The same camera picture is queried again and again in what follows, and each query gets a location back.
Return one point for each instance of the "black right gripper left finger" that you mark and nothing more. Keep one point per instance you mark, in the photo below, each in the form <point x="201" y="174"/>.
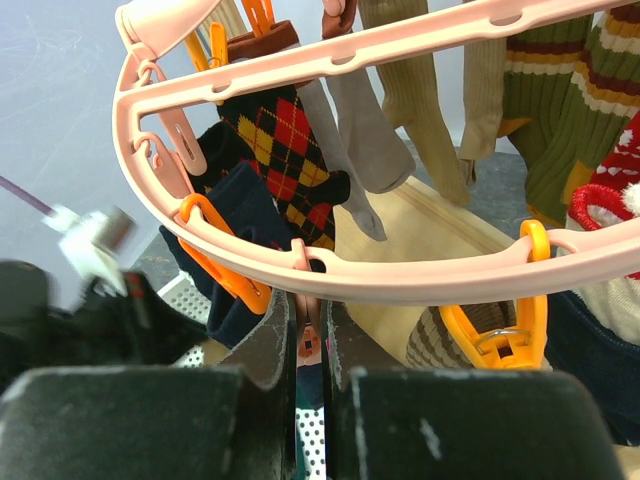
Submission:
<point x="234" y="420"/>

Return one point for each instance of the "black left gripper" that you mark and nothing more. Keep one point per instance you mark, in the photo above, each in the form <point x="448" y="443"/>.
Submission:
<point x="105" y="329"/>

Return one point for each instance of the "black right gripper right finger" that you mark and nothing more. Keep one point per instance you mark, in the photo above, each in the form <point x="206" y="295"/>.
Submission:
<point x="385" y="421"/>

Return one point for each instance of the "brown striped sock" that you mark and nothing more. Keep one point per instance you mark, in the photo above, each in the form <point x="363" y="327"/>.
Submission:
<point x="433" y="342"/>

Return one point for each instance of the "pink round clip hanger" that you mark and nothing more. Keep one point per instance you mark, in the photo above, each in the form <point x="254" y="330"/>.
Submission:
<point x="159" y="155"/>

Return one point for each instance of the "white perforated plastic basket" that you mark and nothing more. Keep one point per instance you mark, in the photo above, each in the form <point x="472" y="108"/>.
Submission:
<point x="182" y="295"/>

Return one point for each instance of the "navy blue sock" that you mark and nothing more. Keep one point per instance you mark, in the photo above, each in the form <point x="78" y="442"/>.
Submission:
<point x="608" y="366"/>

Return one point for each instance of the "black red argyle sock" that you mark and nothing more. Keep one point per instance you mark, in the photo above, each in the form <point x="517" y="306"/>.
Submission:
<point x="269" y="130"/>

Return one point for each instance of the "grey hanging sock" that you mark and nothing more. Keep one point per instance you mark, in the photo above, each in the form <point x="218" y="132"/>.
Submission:
<point x="355" y="137"/>

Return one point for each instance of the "red christmas hanging sock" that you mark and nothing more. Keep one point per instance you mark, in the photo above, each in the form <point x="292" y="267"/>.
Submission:
<point x="600" y="202"/>

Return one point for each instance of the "beige ribbed hanging sock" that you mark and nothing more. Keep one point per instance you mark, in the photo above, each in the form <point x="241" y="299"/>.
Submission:
<point x="411" y="102"/>

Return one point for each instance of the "olive striped hanging sock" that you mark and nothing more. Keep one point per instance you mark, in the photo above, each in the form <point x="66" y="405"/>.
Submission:
<point x="569" y="90"/>

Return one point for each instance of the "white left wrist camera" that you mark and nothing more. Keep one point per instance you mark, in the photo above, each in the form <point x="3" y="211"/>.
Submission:
<point x="91" y="243"/>

